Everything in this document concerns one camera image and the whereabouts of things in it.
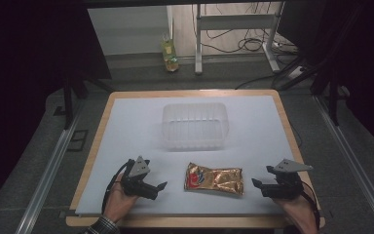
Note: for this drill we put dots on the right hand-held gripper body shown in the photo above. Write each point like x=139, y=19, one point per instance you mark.
x=289, y=183

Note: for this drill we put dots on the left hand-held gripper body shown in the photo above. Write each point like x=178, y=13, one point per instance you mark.
x=135, y=177

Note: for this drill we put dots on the gold snack packet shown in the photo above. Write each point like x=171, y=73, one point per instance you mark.
x=214, y=178

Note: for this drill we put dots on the clear plastic container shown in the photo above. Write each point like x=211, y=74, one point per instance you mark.
x=194, y=126

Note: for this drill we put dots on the person's left hand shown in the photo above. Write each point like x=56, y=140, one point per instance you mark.
x=117, y=203

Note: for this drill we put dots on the person's right hand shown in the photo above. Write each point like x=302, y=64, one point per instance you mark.
x=300, y=216

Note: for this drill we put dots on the white table mat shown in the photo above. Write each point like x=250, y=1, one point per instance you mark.
x=136, y=130

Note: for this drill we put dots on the black metal stand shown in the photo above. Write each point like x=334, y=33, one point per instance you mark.
x=332, y=94
x=68, y=97

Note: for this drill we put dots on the yellow drink bottle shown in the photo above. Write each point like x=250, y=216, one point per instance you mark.
x=170, y=53

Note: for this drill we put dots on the white power strip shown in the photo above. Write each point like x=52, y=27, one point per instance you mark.
x=285, y=46

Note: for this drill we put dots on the white panel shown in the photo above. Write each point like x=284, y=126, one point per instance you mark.
x=128, y=29

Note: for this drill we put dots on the aluminium rail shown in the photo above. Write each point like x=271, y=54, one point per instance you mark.
x=354, y=162
x=50, y=172

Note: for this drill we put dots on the white metal desk frame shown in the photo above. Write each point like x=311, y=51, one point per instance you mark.
x=233, y=22

